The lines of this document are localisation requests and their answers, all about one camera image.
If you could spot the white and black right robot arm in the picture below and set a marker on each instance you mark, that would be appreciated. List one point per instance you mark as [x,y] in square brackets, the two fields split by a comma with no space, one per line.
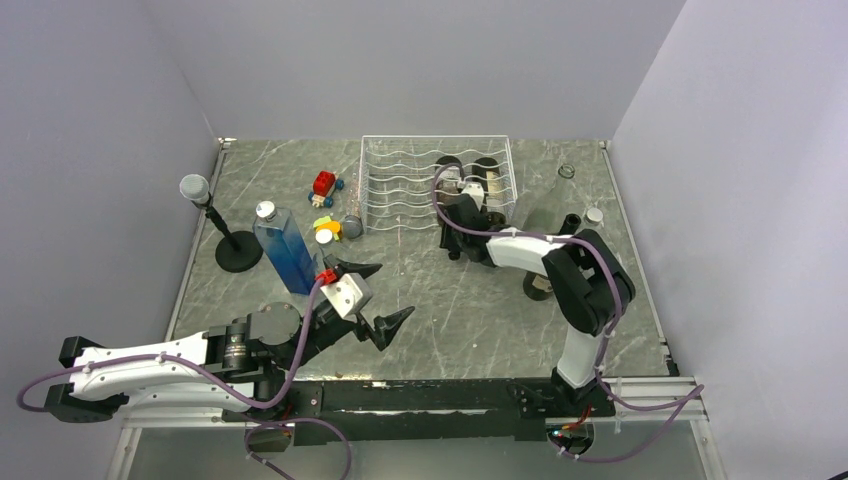
[590,285]

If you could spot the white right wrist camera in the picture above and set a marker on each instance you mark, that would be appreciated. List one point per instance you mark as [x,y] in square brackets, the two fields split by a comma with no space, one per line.
[475,191]

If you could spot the dark green wine bottle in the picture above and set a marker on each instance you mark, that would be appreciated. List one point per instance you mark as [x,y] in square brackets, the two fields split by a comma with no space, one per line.
[447,182]
[486,171]

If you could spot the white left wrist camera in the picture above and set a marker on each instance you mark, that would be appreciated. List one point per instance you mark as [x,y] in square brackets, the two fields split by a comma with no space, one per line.
[348,295]

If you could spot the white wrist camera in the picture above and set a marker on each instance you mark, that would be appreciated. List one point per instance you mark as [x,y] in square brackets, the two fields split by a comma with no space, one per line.
[475,191]
[348,295]

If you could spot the grey microphone on stand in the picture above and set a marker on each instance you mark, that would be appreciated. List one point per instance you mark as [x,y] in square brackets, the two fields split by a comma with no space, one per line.
[237,251]

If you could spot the white wire wine rack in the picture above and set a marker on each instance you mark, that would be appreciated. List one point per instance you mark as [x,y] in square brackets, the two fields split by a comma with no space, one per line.
[396,174]

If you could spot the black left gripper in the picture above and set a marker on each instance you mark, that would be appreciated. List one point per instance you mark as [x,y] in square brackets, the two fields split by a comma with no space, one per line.
[385,326]

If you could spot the blue square water bottle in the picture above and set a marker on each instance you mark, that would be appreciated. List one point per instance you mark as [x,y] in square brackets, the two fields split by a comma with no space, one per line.
[280,239]

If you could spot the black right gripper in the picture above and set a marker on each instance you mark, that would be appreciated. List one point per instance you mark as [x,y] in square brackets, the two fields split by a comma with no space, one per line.
[447,241]

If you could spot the red toy block car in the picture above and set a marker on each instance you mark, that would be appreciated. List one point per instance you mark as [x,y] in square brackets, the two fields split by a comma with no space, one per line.
[324,186]

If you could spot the clear round glass bottle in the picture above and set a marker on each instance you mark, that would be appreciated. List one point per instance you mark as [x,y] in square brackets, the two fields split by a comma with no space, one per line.
[325,237]

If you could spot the colourful toy block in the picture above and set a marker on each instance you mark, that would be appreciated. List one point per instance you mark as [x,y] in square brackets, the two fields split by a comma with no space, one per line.
[329,223]

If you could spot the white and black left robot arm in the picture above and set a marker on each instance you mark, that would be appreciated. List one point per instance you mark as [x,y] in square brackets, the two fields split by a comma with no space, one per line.
[244,367]

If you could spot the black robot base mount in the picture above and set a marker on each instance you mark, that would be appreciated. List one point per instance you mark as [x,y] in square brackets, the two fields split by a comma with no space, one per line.
[423,409]

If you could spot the small silver cap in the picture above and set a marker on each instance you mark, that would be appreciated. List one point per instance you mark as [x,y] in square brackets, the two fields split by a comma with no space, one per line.
[594,216]

